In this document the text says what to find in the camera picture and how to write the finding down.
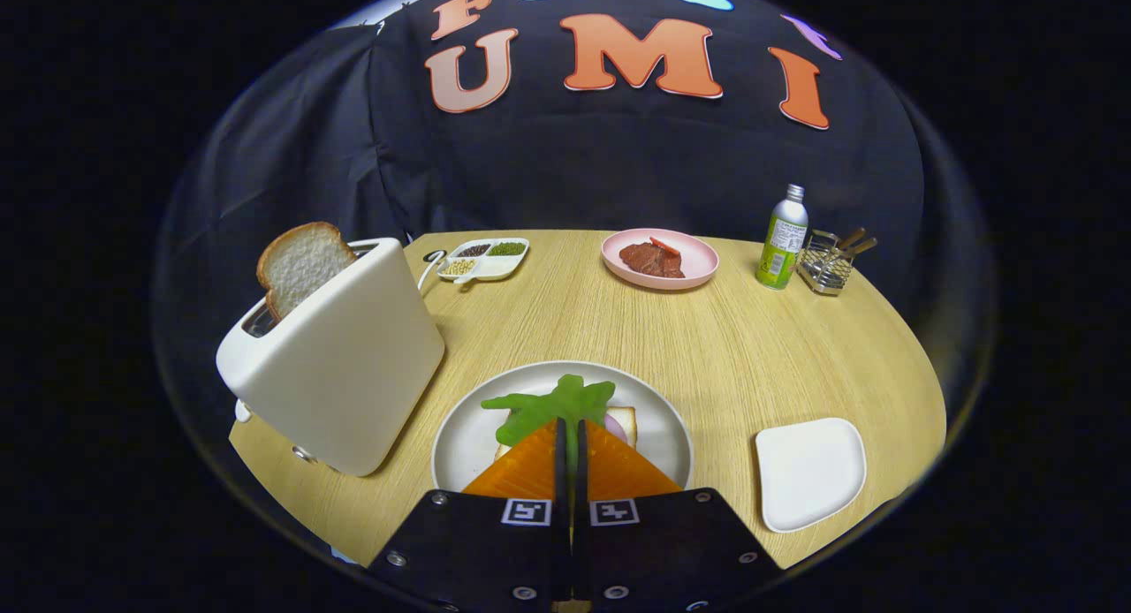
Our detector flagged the red meat slices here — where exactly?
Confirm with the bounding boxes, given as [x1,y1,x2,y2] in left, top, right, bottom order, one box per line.
[619,242,686,279]

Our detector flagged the toasted bread slice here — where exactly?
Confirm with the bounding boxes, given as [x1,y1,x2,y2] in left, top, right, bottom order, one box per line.
[256,222,359,322]

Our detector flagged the wire cutlery holder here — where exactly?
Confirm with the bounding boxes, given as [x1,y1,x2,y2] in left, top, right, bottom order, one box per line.
[796,230,854,296]

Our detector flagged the black backdrop cloth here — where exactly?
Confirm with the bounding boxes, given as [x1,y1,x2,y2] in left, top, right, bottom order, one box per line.
[155,0,973,402]

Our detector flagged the pink plate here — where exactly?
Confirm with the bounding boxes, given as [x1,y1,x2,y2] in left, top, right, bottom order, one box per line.
[601,228,720,291]

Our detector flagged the round white plate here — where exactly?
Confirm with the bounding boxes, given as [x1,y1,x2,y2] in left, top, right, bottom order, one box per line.
[430,360,695,495]

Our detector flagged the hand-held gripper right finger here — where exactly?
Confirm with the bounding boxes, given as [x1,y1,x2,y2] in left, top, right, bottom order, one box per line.
[571,419,787,612]

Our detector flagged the white square plate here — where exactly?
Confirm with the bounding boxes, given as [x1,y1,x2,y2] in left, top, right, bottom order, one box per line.
[755,417,868,534]

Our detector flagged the white toaster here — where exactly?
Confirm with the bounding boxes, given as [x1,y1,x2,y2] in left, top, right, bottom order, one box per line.
[216,238,446,478]

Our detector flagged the green labelled bottle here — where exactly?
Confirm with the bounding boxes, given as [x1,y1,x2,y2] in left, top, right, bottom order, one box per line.
[755,184,809,291]

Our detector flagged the white divided bean dish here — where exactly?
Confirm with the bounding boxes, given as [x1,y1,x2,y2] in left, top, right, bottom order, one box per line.
[436,237,530,284]

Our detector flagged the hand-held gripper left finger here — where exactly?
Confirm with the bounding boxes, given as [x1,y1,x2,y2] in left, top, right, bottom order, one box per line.
[365,418,572,612]

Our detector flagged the green lettuce leaf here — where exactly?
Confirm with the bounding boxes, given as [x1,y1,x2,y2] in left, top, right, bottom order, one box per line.
[481,375,617,486]

